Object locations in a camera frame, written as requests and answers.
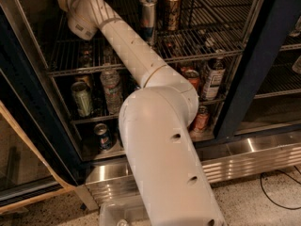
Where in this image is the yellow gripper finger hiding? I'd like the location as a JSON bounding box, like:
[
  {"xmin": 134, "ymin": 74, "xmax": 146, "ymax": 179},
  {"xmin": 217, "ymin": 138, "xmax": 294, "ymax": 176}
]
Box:
[{"xmin": 57, "ymin": 0, "xmax": 68, "ymax": 12}]

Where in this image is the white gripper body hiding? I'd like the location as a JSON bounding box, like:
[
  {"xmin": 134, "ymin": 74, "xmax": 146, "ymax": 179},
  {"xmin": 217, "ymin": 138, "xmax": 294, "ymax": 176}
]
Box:
[{"xmin": 67, "ymin": 0, "xmax": 87, "ymax": 16}]

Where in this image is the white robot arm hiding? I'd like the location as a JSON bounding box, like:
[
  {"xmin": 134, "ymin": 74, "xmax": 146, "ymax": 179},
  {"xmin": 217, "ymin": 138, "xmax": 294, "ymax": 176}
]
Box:
[{"xmin": 59, "ymin": 0, "xmax": 227, "ymax": 226}]

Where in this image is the silver blue energy drink can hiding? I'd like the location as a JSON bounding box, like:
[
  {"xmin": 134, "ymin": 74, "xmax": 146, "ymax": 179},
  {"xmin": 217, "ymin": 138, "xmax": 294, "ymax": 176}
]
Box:
[{"xmin": 139, "ymin": 0, "xmax": 157, "ymax": 46}]

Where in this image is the green can middle shelf left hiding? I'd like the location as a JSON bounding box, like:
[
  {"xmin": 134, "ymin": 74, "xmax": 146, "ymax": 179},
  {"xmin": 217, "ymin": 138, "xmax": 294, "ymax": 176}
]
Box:
[{"xmin": 71, "ymin": 81, "xmax": 93, "ymax": 118}]

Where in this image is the brown gold tall can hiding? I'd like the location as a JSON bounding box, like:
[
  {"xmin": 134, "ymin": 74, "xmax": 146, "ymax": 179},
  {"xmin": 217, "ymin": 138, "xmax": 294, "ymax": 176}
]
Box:
[{"xmin": 164, "ymin": 0, "xmax": 182, "ymax": 31}]

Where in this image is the orange can middle shelf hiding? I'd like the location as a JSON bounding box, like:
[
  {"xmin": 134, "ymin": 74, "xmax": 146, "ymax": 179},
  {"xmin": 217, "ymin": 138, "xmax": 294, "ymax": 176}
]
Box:
[{"xmin": 184, "ymin": 70, "xmax": 200, "ymax": 89}]

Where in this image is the blue pepsi can left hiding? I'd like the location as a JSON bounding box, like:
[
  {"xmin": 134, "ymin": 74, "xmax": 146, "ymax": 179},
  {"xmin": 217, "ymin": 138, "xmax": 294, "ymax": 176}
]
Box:
[{"xmin": 94, "ymin": 123, "xmax": 112, "ymax": 151}]

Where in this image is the open glass fridge door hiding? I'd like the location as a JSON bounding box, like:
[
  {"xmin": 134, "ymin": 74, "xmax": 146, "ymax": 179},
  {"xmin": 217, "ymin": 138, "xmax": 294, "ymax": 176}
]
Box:
[{"xmin": 0, "ymin": 11, "xmax": 79, "ymax": 215}]

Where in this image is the orange can bottom right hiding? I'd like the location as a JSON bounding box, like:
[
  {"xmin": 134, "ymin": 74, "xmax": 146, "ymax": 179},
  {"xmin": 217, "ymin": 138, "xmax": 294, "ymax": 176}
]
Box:
[{"xmin": 192, "ymin": 105, "xmax": 210, "ymax": 132}]

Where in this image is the stainless steel fridge grille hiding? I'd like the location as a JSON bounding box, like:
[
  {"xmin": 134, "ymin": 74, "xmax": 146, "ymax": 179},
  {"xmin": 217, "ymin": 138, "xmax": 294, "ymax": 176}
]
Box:
[{"xmin": 86, "ymin": 130, "xmax": 301, "ymax": 205}]

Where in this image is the clear plastic water bottle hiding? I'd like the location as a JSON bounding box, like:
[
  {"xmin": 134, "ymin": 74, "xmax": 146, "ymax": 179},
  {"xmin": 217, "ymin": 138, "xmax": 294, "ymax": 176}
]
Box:
[{"xmin": 100, "ymin": 70, "xmax": 123, "ymax": 114}]

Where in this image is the dark bottle white label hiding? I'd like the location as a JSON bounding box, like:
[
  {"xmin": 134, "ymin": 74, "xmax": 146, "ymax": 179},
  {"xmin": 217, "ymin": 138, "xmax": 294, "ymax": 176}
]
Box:
[{"xmin": 201, "ymin": 57, "xmax": 225, "ymax": 101}]

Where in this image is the clear plastic bin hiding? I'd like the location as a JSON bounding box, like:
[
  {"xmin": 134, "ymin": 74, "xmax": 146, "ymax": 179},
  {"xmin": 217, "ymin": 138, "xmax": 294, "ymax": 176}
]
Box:
[{"xmin": 99, "ymin": 196, "xmax": 151, "ymax": 226}]

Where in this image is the middle wire fridge shelf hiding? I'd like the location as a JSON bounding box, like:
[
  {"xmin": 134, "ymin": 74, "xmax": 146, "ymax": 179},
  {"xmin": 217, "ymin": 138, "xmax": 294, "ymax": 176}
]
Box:
[{"xmin": 71, "ymin": 93, "xmax": 226, "ymax": 124}]

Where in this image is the wire fridge shelf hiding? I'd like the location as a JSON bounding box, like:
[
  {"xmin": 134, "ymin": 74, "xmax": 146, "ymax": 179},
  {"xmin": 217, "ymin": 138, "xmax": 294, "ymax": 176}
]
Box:
[
  {"xmin": 48, "ymin": 0, "xmax": 253, "ymax": 77},
  {"xmin": 71, "ymin": 93, "xmax": 226, "ymax": 124}
]

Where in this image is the top wire fridge shelf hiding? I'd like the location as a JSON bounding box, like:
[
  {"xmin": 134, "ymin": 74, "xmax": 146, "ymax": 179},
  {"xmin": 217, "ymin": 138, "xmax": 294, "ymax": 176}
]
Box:
[{"xmin": 48, "ymin": 0, "xmax": 253, "ymax": 77}]

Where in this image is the black floor cable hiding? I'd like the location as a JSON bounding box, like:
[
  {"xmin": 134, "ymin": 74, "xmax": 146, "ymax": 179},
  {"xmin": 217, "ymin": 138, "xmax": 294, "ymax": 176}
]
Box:
[{"xmin": 259, "ymin": 165, "xmax": 301, "ymax": 211}]

